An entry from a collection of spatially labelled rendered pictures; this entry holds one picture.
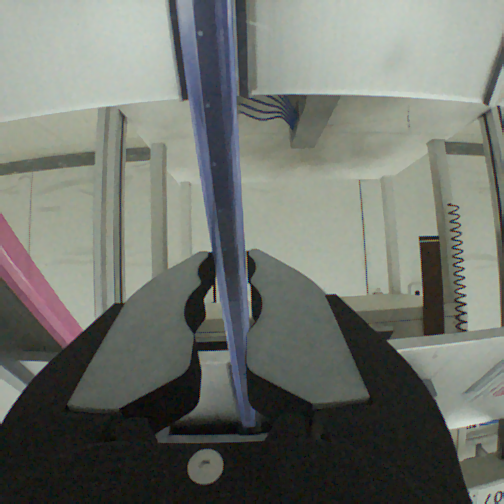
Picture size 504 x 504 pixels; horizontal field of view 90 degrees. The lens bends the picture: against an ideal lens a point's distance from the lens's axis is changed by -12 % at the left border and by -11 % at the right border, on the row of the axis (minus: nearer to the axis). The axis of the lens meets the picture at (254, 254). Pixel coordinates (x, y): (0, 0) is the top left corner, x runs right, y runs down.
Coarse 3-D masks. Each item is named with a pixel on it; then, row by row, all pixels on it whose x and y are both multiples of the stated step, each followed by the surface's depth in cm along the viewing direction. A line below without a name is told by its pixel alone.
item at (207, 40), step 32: (192, 0) 6; (224, 0) 6; (192, 32) 7; (224, 32) 7; (192, 64) 7; (224, 64) 7; (192, 96) 8; (224, 96) 8; (224, 128) 8; (224, 160) 9; (224, 192) 10; (224, 224) 11; (224, 256) 12; (224, 288) 13; (224, 320) 15
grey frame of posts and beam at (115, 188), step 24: (120, 120) 47; (480, 120) 51; (96, 144) 46; (120, 144) 47; (96, 168) 46; (120, 168) 48; (96, 192) 45; (120, 192) 48; (96, 216) 45; (120, 216) 48; (96, 240) 45; (120, 240) 47; (96, 264) 45; (120, 264) 47; (96, 288) 44; (120, 288) 47; (96, 312) 44; (480, 456) 48; (480, 480) 41
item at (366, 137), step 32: (256, 96) 45; (288, 96) 46; (352, 96) 46; (384, 96) 45; (160, 128) 54; (192, 128) 55; (256, 128) 56; (288, 128) 57; (352, 128) 57; (384, 128) 57; (416, 128) 57; (448, 128) 56; (192, 160) 71; (256, 160) 73; (288, 160) 74; (320, 160) 75; (352, 160) 75; (384, 160) 75
